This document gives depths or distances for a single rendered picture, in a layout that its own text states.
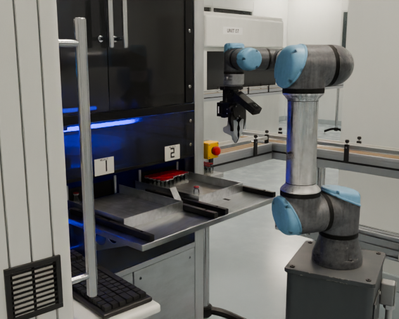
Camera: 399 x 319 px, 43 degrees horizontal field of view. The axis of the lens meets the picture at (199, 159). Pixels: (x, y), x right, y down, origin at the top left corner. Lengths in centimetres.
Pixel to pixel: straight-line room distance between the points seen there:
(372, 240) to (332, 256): 112
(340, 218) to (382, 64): 176
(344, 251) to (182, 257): 87
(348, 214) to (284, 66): 47
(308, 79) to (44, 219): 76
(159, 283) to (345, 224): 92
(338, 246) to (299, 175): 26
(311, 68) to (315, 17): 950
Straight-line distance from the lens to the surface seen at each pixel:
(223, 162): 248
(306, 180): 145
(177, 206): 173
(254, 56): 175
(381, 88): 316
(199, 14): 213
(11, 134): 100
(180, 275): 224
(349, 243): 157
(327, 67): 142
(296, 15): 1112
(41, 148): 103
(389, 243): 264
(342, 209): 152
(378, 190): 325
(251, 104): 184
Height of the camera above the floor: 141
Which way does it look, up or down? 12 degrees down
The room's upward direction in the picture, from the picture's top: straight up
